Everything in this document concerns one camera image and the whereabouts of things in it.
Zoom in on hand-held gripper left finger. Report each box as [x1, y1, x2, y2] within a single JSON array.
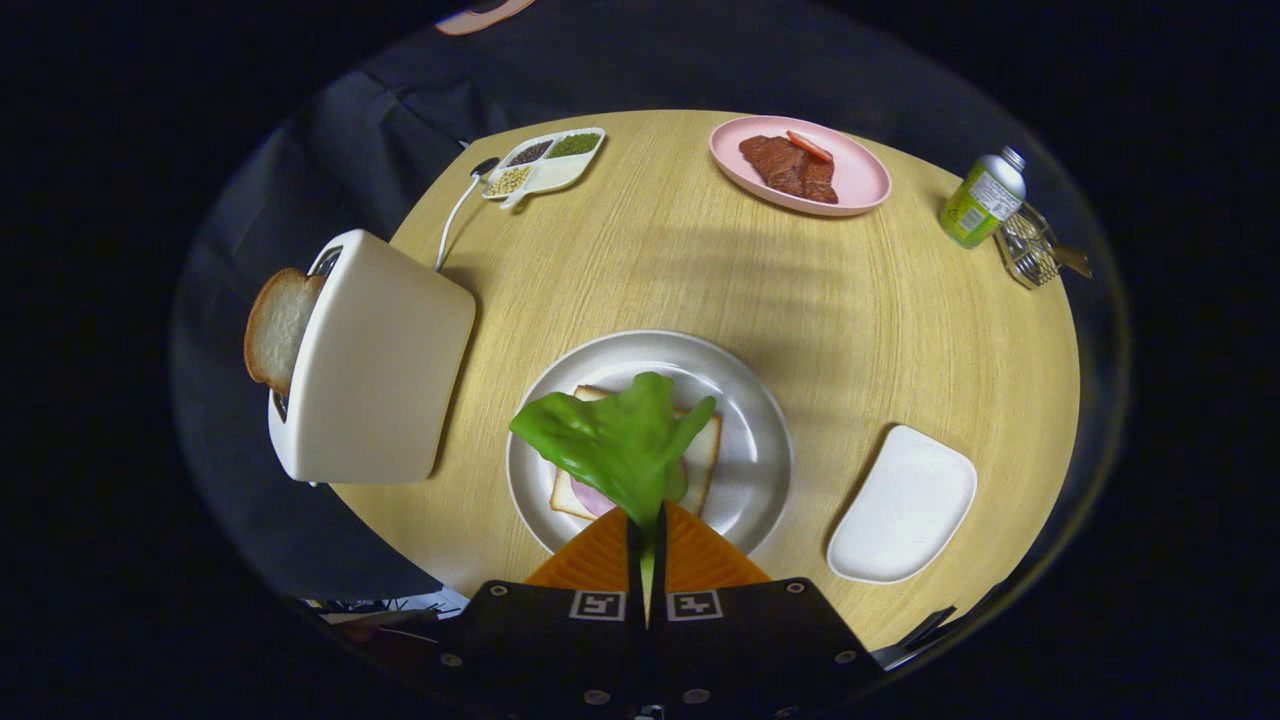
[[440, 505, 651, 720]]

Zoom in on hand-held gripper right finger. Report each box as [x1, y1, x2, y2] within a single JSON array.
[[650, 500, 886, 720]]

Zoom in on green lettuce leaf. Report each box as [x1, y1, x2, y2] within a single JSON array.
[[509, 372, 717, 626]]

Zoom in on toasted bread slice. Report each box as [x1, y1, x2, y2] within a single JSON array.
[[243, 267, 326, 396]]

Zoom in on pink ham slice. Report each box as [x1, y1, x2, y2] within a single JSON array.
[[572, 458, 691, 518]]

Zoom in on white bread slice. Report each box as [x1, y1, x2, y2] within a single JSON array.
[[549, 385, 722, 522]]

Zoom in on grey round plate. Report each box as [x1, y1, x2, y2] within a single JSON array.
[[505, 330, 794, 557]]

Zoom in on small white oblong plate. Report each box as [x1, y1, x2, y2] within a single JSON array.
[[826, 425, 978, 585]]

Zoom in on white toaster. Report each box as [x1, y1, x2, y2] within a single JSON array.
[[268, 229, 478, 487]]

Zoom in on white divided bean tray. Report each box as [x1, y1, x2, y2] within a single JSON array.
[[482, 127, 607, 209]]

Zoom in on pink plate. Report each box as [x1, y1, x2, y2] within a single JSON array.
[[709, 116, 892, 218]]

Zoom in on red meat slices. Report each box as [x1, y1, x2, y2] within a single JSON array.
[[739, 135, 840, 205]]

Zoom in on green label bottle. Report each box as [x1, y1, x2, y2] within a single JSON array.
[[938, 146, 1028, 250]]

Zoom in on white toaster cable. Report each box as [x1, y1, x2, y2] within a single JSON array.
[[436, 172, 491, 273]]

